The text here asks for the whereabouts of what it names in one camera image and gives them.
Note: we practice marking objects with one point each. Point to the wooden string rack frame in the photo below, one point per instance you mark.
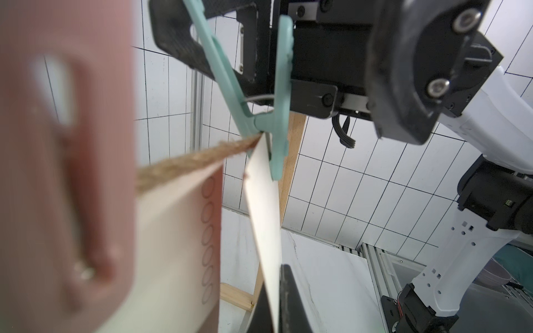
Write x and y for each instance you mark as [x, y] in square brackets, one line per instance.
[251, 244]

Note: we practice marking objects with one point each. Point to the teal clothespin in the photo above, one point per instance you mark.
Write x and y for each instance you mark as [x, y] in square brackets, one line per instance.
[276, 122]

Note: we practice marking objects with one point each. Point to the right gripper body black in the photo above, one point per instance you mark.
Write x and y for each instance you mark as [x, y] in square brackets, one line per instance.
[330, 43]

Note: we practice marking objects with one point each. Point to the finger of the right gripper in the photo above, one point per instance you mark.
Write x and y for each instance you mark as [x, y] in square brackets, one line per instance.
[419, 54]
[171, 22]

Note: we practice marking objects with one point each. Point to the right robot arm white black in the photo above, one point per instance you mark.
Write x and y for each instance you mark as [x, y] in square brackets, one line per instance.
[495, 193]

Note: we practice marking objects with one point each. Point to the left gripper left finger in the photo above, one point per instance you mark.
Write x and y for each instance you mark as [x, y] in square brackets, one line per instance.
[261, 321]

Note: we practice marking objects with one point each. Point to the white postcard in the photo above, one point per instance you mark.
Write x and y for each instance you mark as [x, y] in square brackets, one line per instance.
[178, 263]
[264, 211]

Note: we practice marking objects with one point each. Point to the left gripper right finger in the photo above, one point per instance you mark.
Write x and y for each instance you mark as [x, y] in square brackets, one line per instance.
[293, 318]

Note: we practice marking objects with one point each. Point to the pink clothespin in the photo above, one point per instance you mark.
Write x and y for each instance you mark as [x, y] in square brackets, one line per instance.
[67, 164]

